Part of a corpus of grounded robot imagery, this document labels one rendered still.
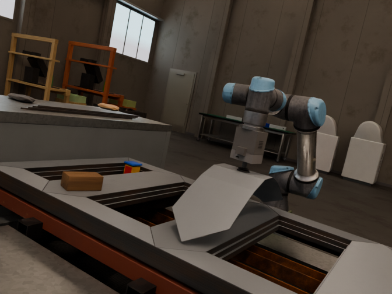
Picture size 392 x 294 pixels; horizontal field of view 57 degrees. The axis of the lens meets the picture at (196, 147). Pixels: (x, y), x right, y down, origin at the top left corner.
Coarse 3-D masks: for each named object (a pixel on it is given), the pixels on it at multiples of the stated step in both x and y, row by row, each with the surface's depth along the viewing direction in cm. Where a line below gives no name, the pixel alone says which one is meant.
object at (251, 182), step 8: (216, 168) 116; (224, 168) 116; (208, 176) 111; (216, 176) 111; (224, 176) 112; (232, 176) 112; (240, 176) 112; (248, 176) 112; (240, 184) 107; (248, 184) 107; (256, 184) 108
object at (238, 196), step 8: (200, 176) 111; (192, 184) 108; (200, 184) 108; (208, 184) 108; (216, 184) 108; (224, 184) 107; (232, 184) 107; (200, 192) 105; (208, 192) 105; (216, 192) 104; (224, 192) 104; (232, 192) 104; (240, 192) 104; (248, 192) 104; (224, 200) 101; (232, 200) 101; (240, 200) 101
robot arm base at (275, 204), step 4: (284, 196) 182; (260, 200) 189; (280, 200) 182; (284, 200) 182; (268, 204) 182; (272, 204) 181; (276, 204) 181; (280, 204) 181; (284, 204) 182; (280, 208) 181; (284, 208) 182; (288, 208) 185
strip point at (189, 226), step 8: (176, 208) 101; (176, 216) 98; (184, 216) 98; (192, 216) 98; (176, 224) 96; (184, 224) 96; (192, 224) 95; (200, 224) 95; (208, 224) 95; (216, 224) 95; (184, 232) 93; (192, 232) 93; (200, 232) 93; (208, 232) 93; (216, 232) 92; (184, 240) 91
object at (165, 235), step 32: (32, 192) 112; (128, 192) 130; (160, 192) 146; (96, 224) 98; (160, 224) 103; (256, 224) 121; (288, 224) 135; (160, 256) 86; (224, 256) 98; (224, 288) 77
